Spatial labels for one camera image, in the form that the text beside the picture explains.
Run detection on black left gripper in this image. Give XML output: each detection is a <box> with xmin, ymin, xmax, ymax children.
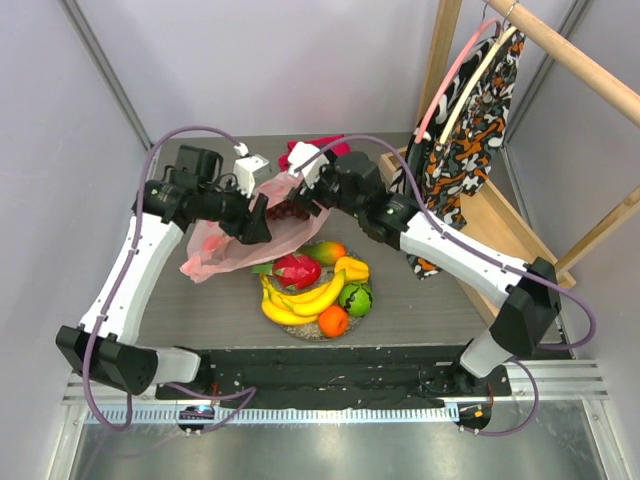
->
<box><xmin>199</xmin><ymin>176</ymin><xmax>273</xmax><ymax>244</ymax></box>

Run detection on pink plastic bag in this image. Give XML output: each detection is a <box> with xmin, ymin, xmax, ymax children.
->
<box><xmin>180</xmin><ymin>173</ymin><xmax>329</xmax><ymax>283</ymax></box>

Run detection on red fake dragon fruit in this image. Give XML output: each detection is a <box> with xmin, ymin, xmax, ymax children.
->
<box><xmin>252</xmin><ymin>253</ymin><xmax>322</xmax><ymax>291</ymax></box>

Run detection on green orange fake mango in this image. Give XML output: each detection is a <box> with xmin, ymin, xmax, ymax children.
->
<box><xmin>299</xmin><ymin>241</ymin><xmax>348</xmax><ymax>267</ymax></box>

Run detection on yellow fake bell pepper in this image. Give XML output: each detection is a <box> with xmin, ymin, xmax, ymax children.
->
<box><xmin>334</xmin><ymin>256</ymin><xmax>370</xmax><ymax>283</ymax></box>

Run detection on yellow fake banana bunch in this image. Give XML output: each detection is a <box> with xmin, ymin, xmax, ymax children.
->
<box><xmin>260</xmin><ymin>270</ymin><xmax>346</xmax><ymax>326</ymax></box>

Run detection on green fake watermelon ball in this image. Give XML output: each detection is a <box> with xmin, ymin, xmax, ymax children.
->
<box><xmin>338</xmin><ymin>283</ymin><xmax>373</xmax><ymax>317</ymax></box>

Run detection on orange fake tangerine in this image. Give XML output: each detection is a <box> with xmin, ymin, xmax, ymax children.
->
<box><xmin>317</xmin><ymin>305</ymin><xmax>349</xmax><ymax>338</ymax></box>

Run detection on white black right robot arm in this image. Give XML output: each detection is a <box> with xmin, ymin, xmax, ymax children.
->
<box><xmin>288</xmin><ymin>142</ymin><xmax>561</xmax><ymax>395</ymax></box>

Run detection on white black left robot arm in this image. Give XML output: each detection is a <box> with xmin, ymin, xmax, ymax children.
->
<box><xmin>55</xmin><ymin>145</ymin><xmax>271</xmax><ymax>399</ymax></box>

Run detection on dark red fake grapes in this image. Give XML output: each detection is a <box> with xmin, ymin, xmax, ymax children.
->
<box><xmin>266</xmin><ymin>200</ymin><xmax>309</xmax><ymax>221</ymax></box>

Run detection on red folded cloth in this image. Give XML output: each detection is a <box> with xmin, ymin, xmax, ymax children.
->
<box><xmin>278</xmin><ymin>134</ymin><xmax>351</xmax><ymax>172</ymax></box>

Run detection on black white striped garment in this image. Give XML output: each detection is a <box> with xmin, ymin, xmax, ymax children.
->
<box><xmin>390</xmin><ymin>135</ymin><xmax>426</xmax><ymax>198</ymax></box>

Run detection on round plate of rice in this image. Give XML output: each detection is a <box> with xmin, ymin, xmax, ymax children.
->
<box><xmin>252</xmin><ymin>241</ymin><xmax>373</xmax><ymax>341</ymax></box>

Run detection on patterned orange black garment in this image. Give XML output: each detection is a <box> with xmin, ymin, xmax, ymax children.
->
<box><xmin>404</xmin><ymin>30</ymin><xmax>527</xmax><ymax>281</ymax></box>

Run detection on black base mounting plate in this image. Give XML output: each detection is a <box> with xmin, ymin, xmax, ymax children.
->
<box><xmin>154</xmin><ymin>343</ymin><xmax>514</xmax><ymax>407</ymax></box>

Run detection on cream clothes hanger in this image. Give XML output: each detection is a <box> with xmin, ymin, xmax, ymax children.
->
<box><xmin>437</xmin><ymin>26</ymin><xmax>518</xmax><ymax>144</ymax></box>

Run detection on wooden clothes rack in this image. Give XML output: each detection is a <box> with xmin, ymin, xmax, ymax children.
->
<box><xmin>379</xmin><ymin>0</ymin><xmax>640</xmax><ymax>327</ymax></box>

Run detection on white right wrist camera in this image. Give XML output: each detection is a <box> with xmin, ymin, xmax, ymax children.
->
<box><xmin>287</xmin><ymin>143</ymin><xmax>330</xmax><ymax>187</ymax></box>

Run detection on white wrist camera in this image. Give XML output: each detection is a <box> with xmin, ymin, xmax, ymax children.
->
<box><xmin>287</xmin><ymin>143</ymin><xmax>330</xmax><ymax>187</ymax></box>
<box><xmin>233</xmin><ymin>143</ymin><xmax>271</xmax><ymax>198</ymax></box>

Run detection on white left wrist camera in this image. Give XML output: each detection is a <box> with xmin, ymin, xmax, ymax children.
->
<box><xmin>233</xmin><ymin>143</ymin><xmax>271</xmax><ymax>198</ymax></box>

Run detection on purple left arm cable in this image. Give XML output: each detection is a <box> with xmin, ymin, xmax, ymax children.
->
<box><xmin>82</xmin><ymin>125</ymin><xmax>259</xmax><ymax>434</ymax></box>

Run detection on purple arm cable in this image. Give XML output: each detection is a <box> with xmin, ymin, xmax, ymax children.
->
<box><xmin>82</xmin><ymin>125</ymin><xmax>259</xmax><ymax>434</ymax></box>
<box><xmin>297</xmin><ymin>135</ymin><xmax>598</xmax><ymax>435</ymax></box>

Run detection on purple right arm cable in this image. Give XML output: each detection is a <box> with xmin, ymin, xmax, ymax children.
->
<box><xmin>297</xmin><ymin>135</ymin><xmax>598</xmax><ymax>435</ymax></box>

